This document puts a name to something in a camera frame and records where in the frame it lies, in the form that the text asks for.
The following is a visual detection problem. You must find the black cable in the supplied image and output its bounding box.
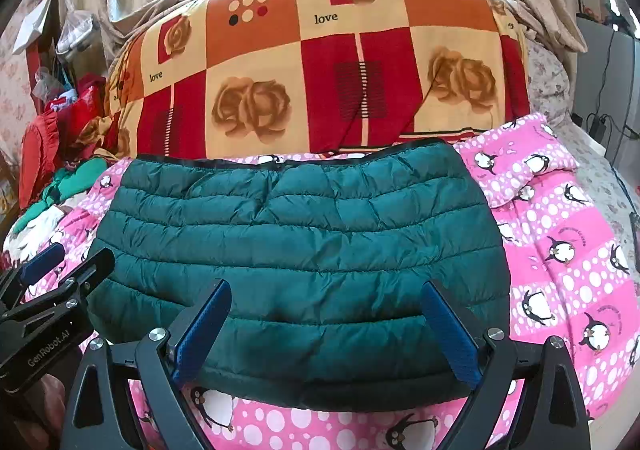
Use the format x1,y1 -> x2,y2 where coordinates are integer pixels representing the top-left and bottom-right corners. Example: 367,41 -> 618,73
592,25 -> 640,211

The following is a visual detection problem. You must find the red ruffled cloth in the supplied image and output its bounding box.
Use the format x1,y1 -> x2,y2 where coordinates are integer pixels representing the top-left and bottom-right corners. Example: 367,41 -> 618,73
19,107 -> 64,212

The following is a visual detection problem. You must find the pink penguin quilt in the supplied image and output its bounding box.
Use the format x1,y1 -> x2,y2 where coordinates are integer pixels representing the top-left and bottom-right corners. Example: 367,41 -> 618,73
0,112 -> 640,450

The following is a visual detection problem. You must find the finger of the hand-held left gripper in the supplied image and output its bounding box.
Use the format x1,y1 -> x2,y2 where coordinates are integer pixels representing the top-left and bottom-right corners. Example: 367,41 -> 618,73
0,248 -> 116,331
0,243 -> 67,313

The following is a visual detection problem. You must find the green cloth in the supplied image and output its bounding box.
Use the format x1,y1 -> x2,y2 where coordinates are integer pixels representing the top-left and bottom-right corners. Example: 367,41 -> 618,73
42,157 -> 108,207

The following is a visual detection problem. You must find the floral bedsheet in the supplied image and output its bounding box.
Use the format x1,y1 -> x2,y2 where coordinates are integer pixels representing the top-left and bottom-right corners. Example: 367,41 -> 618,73
524,36 -> 640,236

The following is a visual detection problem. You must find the green puffer jacket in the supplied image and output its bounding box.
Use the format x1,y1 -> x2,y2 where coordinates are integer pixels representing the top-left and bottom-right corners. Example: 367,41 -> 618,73
85,139 -> 512,413

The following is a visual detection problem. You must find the white cloth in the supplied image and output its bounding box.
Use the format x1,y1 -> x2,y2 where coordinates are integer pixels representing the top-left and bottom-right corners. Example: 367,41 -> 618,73
4,204 -> 67,263

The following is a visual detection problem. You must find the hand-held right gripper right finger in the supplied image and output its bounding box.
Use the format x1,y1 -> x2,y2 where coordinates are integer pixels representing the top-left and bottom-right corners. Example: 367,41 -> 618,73
421,280 -> 586,450

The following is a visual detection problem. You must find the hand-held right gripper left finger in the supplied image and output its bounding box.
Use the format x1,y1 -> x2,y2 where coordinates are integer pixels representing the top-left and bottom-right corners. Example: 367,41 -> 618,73
59,279 -> 232,450

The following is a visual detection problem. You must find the clear plastic bag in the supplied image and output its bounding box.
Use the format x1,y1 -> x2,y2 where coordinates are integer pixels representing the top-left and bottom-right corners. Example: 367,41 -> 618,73
54,0 -> 102,63

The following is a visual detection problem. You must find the person's left hand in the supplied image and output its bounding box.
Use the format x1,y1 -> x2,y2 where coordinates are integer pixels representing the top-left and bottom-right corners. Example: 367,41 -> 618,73
0,372 -> 67,450

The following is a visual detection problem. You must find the rose printed blanket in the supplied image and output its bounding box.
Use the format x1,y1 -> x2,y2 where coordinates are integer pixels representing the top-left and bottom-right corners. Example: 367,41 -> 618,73
102,0 -> 531,161

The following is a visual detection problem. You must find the black power adapter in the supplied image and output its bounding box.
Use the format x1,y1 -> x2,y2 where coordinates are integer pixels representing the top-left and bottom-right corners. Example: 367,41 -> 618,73
586,114 -> 609,142

